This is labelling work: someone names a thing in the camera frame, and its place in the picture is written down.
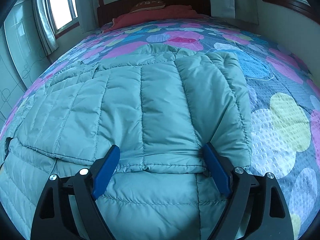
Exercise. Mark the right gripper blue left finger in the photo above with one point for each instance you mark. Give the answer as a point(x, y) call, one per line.
point(89, 185)

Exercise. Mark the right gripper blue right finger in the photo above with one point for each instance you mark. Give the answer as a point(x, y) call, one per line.
point(234, 183)

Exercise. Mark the light green puffer jacket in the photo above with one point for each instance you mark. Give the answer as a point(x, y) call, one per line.
point(160, 105)

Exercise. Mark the colourful dotted bedspread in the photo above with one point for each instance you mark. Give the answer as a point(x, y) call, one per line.
point(284, 101)

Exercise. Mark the white patterned wardrobe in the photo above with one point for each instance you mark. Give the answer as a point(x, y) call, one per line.
point(22, 56)

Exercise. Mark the red blanket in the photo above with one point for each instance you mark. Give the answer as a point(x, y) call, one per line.
point(170, 12)

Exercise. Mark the right white curtain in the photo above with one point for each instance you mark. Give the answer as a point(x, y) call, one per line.
point(243, 10)

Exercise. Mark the dark wooden headboard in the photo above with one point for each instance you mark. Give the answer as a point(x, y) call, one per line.
point(107, 12)

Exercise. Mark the brown embroidered pillow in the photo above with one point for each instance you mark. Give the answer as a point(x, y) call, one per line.
point(148, 5)

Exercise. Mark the left window with frame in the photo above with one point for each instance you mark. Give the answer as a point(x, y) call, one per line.
point(62, 14)

